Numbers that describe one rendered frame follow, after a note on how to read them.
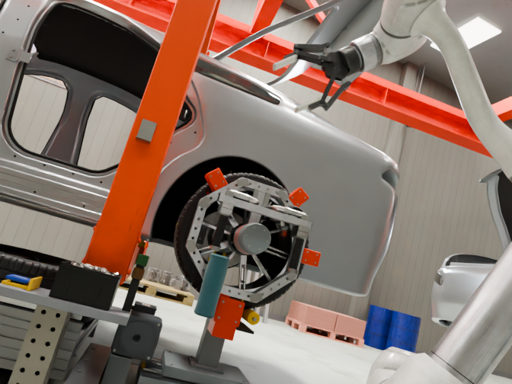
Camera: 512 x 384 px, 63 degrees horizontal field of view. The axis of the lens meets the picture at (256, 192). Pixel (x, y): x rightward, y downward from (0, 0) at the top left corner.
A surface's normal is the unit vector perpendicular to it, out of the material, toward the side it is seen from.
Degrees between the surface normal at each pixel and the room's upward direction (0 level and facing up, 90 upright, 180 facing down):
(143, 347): 90
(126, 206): 90
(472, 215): 90
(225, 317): 90
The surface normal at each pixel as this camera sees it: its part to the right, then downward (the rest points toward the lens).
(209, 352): 0.24, -0.13
